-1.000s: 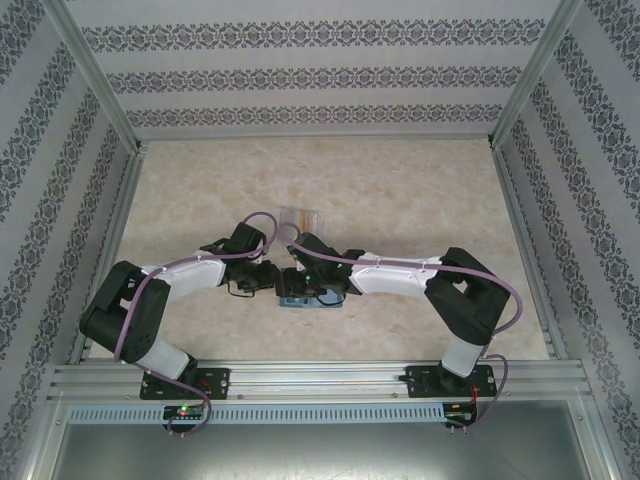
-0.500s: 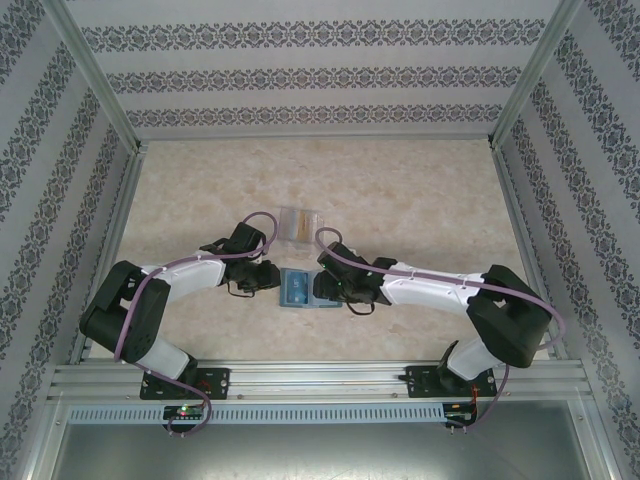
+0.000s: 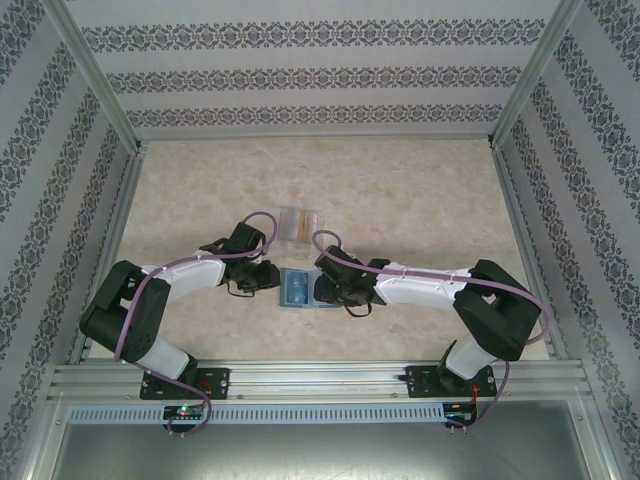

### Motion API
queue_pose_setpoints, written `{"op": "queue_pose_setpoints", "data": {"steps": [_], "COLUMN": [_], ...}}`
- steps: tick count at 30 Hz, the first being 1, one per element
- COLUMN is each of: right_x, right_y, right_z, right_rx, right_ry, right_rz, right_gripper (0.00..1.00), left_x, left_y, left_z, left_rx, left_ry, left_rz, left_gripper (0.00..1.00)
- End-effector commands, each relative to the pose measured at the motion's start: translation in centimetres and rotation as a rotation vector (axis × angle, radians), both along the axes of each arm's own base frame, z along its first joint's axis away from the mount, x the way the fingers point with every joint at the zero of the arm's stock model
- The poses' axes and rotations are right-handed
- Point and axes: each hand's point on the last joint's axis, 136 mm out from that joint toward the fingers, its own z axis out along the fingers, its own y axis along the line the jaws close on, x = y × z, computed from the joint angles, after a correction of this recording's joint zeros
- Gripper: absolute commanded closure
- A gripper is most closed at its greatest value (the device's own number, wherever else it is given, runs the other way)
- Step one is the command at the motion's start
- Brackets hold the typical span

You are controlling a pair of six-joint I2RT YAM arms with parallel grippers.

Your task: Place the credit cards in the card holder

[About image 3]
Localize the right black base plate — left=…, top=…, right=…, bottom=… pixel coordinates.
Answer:
left=405, top=364, right=499, bottom=399

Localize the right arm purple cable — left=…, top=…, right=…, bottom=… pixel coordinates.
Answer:
left=310, top=229, right=555, bottom=431

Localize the small circuit board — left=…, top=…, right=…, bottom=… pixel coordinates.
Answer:
left=163, top=405, right=206, bottom=420
left=444, top=402, right=479, bottom=421

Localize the right small circuit board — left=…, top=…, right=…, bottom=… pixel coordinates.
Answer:
left=444, top=402, right=479, bottom=421

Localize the grey metal sheet panel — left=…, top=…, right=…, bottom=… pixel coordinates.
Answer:
left=29, top=422, right=614, bottom=480

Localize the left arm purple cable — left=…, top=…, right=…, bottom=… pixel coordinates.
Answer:
left=113, top=210, right=280, bottom=439

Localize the white slotted cable duct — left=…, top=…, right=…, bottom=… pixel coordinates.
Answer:
left=67, top=403, right=446, bottom=424

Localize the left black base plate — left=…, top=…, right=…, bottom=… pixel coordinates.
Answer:
left=139, top=367, right=231, bottom=401

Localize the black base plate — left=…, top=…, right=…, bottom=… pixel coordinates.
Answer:
left=405, top=364, right=499, bottom=399
left=139, top=367, right=231, bottom=401

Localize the clear plastic card box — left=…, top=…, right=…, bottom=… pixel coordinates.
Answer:
left=277, top=205, right=326, bottom=259

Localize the aluminium frame post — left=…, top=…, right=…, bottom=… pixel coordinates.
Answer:
left=487, top=0, right=586, bottom=149
left=42, top=0, right=146, bottom=151

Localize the left small circuit board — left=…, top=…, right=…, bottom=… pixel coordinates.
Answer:
left=163, top=405, right=206, bottom=420

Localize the right aluminium side rail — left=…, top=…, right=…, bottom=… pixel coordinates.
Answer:
left=492, top=144, right=569, bottom=361

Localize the left aluminium frame post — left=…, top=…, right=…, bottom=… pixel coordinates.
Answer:
left=42, top=0, right=146, bottom=151

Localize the right aluminium frame post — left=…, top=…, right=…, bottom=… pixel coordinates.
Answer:
left=487, top=0, right=586, bottom=149

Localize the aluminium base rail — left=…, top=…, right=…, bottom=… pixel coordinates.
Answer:
left=47, top=360, right=594, bottom=401

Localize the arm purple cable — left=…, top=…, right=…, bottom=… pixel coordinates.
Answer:
left=113, top=210, right=280, bottom=439
left=310, top=229, right=555, bottom=431

